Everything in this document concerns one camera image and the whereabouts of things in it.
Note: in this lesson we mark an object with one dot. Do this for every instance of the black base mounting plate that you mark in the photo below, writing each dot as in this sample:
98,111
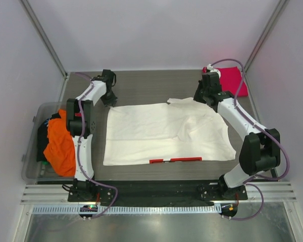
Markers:
155,193

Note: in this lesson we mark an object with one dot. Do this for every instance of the aluminium front rail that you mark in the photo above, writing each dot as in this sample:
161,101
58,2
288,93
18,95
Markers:
54,194

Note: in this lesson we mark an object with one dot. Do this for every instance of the white t-shirt with red print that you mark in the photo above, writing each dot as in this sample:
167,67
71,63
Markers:
179,128

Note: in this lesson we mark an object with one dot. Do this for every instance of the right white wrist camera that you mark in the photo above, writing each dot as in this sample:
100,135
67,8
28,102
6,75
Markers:
210,69

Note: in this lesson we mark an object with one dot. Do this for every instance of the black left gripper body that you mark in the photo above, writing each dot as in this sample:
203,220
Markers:
109,93

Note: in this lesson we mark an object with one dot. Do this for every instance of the clear plastic bin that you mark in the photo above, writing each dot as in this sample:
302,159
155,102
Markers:
36,171

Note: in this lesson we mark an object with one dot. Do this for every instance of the left aluminium frame post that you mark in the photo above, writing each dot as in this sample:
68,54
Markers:
43,36

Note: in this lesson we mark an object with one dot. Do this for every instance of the orange t-shirt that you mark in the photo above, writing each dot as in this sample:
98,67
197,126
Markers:
60,151

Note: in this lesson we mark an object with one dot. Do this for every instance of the folded magenta t-shirt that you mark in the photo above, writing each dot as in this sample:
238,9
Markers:
230,80

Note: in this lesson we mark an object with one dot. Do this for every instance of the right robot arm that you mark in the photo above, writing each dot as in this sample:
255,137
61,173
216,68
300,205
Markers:
260,149

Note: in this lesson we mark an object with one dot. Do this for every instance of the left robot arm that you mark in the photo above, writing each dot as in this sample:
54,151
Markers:
81,124

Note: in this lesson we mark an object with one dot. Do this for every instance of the white slotted cable duct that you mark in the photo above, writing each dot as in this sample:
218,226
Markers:
92,210

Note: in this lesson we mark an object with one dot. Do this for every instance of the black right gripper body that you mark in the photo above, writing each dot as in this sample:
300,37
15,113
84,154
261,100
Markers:
201,93

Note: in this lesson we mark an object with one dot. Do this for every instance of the aluminium frame post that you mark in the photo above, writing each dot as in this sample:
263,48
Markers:
272,21
43,36

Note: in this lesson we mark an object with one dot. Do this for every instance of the green t-shirt in bin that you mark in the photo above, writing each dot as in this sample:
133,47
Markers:
45,163

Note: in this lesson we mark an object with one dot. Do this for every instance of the right aluminium frame post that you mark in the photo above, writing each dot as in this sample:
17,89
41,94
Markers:
272,21

